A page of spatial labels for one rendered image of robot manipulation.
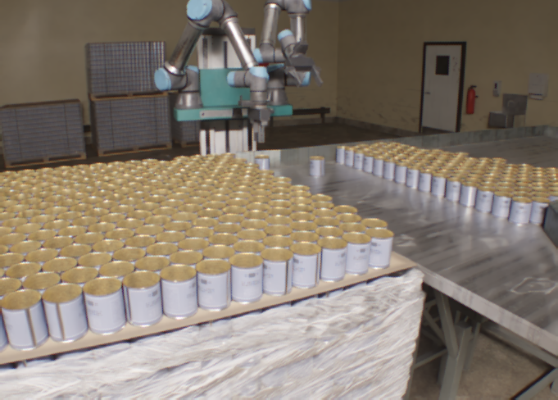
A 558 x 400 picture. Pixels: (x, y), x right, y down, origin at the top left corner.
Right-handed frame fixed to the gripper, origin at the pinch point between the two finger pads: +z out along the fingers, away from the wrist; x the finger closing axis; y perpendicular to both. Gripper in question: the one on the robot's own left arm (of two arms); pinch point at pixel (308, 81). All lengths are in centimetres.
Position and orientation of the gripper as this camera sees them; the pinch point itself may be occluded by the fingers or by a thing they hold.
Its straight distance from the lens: 193.9
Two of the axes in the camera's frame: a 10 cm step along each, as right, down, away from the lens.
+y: -3.4, 5.0, 8.0
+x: -8.8, 1.4, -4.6
